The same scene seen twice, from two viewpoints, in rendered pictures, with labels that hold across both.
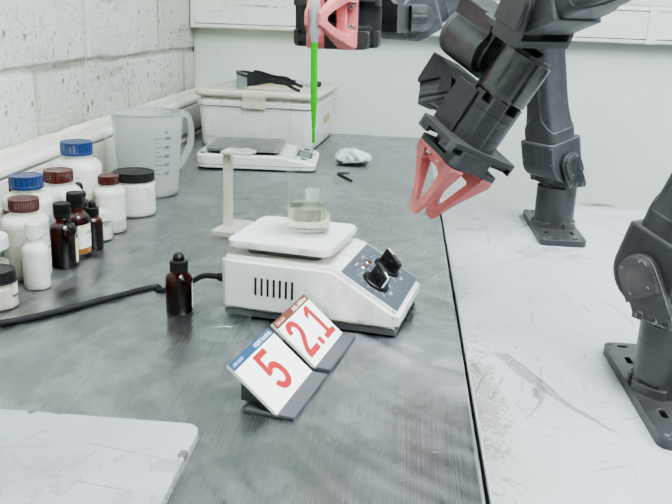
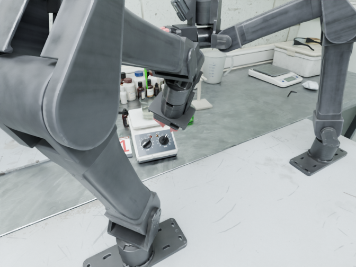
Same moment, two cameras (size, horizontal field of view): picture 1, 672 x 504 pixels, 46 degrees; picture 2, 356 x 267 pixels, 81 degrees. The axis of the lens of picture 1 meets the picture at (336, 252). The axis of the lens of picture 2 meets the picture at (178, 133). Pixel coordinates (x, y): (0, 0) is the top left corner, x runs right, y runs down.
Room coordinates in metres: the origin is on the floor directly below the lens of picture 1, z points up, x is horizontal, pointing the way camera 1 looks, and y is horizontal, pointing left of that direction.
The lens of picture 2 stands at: (0.62, -0.53, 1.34)
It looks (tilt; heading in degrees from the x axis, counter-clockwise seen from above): 35 degrees down; 57
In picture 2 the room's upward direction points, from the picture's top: straight up
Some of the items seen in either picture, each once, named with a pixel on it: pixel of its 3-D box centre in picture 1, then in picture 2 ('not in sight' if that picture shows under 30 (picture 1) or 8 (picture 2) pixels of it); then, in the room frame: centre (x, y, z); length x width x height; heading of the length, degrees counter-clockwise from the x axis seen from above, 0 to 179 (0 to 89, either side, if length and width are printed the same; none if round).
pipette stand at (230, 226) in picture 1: (245, 191); (201, 91); (1.18, 0.14, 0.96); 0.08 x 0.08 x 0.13; 77
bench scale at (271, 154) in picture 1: (260, 154); (274, 74); (1.76, 0.18, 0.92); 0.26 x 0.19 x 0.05; 89
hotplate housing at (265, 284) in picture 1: (315, 274); (150, 131); (0.86, 0.02, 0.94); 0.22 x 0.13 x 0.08; 75
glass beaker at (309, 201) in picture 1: (310, 201); (148, 108); (0.86, 0.03, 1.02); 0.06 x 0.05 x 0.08; 22
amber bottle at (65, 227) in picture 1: (63, 234); (140, 90); (0.98, 0.35, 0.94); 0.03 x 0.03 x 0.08
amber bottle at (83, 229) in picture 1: (76, 224); (149, 88); (1.02, 0.35, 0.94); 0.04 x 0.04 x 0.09
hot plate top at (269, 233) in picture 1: (295, 234); (148, 116); (0.87, 0.05, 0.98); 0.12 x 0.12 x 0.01; 75
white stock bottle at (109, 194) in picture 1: (109, 203); not in sight; (1.16, 0.34, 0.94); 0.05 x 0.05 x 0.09
